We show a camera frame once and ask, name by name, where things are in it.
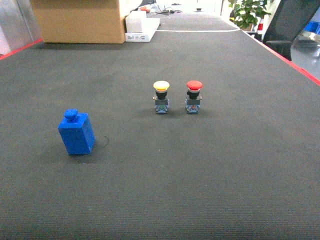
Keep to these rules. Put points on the blue block part with knob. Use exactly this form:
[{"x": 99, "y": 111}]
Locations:
[{"x": 76, "y": 132}]

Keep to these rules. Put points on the yellow mushroom push button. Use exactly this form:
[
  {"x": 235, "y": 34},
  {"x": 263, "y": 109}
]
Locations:
[{"x": 160, "y": 97}]

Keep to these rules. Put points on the red mushroom push button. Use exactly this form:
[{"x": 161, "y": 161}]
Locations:
[{"x": 193, "y": 97}]

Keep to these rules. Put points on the white flat box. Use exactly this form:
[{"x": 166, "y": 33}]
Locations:
[{"x": 151, "y": 25}]

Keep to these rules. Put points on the white small box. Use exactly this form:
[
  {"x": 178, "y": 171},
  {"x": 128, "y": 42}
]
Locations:
[{"x": 136, "y": 21}]

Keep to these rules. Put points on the green potted plant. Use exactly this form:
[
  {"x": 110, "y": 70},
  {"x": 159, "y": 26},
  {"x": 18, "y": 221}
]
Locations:
[{"x": 246, "y": 13}]

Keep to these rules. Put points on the large cardboard box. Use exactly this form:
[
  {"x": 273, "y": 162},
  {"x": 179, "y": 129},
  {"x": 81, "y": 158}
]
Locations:
[{"x": 81, "y": 21}]

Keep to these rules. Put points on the black office chair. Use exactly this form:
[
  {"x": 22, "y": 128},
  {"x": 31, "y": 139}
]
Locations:
[{"x": 290, "y": 18}]

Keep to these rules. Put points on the red conveyor side rail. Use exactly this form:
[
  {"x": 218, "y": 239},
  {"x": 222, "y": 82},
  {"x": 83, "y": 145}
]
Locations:
[{"x": 290, "y": 63}]

